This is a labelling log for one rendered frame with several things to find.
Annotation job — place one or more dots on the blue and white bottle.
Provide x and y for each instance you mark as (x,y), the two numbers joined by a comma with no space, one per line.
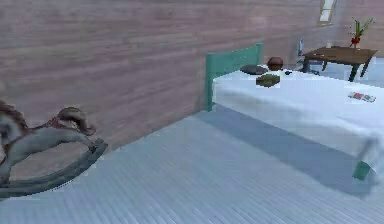
(300,46)

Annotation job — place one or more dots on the olive green book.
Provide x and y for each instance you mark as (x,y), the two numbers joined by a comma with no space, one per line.
(267,80)

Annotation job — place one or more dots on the window with pale frame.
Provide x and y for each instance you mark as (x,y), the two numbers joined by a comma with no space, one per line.
(327,11)

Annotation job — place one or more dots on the dark round flat dish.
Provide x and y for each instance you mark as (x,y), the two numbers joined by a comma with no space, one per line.
(253,69)

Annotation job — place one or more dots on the grey rocking horse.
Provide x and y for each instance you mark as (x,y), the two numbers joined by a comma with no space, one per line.
(40,140)

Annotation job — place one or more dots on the dark brown wooden table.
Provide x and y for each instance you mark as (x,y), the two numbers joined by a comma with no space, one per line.
(340,55)

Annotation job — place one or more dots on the brown ball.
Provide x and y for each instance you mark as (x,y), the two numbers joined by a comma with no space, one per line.
(275,63)

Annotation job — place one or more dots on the green bed with white sheet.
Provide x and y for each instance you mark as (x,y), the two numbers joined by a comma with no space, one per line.
(300,103)

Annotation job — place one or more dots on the small black object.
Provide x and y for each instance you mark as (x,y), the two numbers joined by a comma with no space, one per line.
(288,72)

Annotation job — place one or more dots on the plant in red pot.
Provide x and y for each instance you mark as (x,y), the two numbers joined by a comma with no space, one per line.
(357,31)

